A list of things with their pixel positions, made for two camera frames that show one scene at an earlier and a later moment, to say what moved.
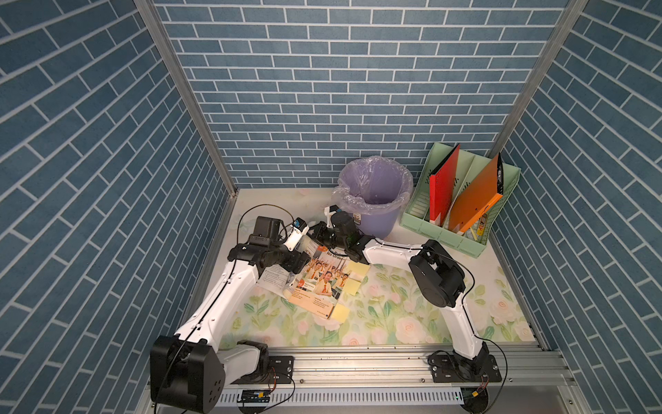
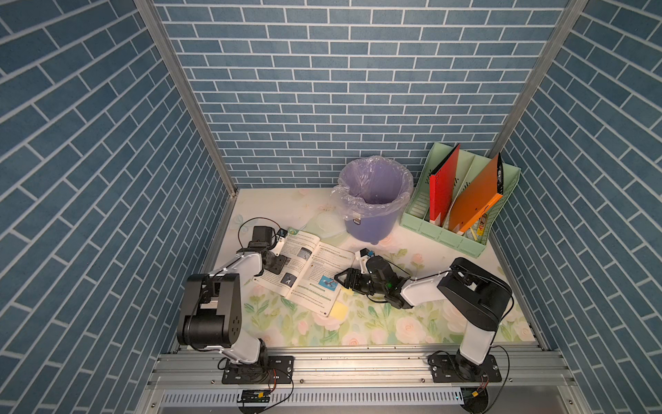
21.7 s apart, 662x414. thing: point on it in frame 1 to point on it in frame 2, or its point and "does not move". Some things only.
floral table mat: (383, 307) does not move
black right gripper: (320, 230) to (352, 274)
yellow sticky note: (340, 312) does not move
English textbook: (318, 286) does not move
